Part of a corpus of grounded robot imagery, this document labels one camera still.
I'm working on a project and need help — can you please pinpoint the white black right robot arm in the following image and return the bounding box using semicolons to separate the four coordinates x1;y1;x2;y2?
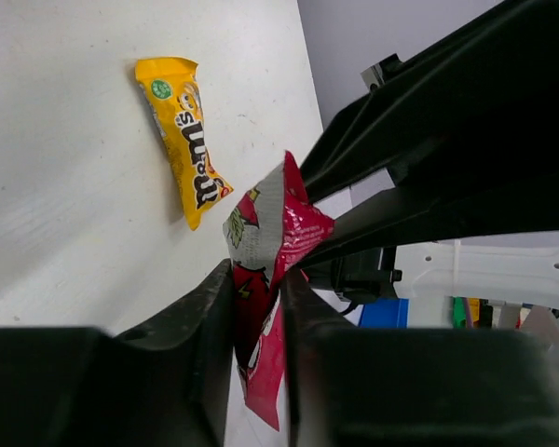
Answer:
301;1;559;309

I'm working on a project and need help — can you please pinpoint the red small snack packet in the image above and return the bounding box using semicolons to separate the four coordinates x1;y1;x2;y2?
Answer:
223;153;334;429

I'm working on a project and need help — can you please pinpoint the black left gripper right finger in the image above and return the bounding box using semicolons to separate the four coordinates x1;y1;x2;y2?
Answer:
281;270;559;446

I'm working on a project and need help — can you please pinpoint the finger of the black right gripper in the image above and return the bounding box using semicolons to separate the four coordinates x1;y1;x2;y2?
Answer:
301;1;559;201
299;170;559;268

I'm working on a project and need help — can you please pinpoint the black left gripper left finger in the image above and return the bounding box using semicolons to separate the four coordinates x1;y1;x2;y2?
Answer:
0;260;233;446

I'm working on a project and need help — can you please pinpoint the yellow M&M's packet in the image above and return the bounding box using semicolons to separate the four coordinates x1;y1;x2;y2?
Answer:
134;57;233;230

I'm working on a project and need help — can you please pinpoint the blue plastic bin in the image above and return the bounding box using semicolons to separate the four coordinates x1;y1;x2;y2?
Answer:
358;299;409;329

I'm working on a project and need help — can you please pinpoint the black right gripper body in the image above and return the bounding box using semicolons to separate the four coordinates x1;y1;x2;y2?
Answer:
307;247;402;302

